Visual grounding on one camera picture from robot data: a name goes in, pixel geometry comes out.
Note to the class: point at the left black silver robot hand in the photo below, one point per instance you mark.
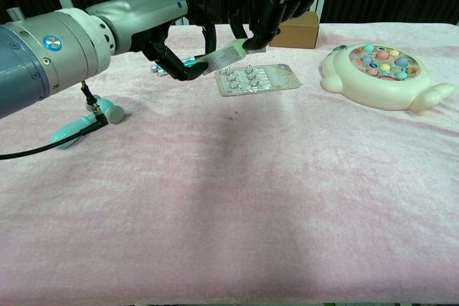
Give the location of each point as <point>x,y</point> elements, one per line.
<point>143,12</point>

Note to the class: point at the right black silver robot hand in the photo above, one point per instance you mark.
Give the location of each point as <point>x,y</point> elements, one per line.
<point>265,5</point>

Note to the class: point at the pale green eraser strip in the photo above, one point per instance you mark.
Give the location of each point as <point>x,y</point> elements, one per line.
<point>226,57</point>

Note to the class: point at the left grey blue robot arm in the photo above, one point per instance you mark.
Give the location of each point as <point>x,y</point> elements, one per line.
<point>54,51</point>

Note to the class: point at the brown cardboard box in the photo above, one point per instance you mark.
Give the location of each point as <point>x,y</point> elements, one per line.
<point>297,33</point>

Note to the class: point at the teal marker black cap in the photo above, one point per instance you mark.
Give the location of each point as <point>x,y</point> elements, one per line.
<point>188,59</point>

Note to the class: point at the clear blister pack of clips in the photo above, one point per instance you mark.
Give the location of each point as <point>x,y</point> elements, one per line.
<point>258,80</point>

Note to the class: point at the cream toy fishing game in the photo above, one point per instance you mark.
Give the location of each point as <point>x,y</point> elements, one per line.
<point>380,80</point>

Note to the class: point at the teal plastic toy rod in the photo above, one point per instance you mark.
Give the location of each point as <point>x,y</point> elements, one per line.
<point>68,137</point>

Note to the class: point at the pink plush table cloth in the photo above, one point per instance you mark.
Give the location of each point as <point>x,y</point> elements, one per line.
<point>229,195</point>

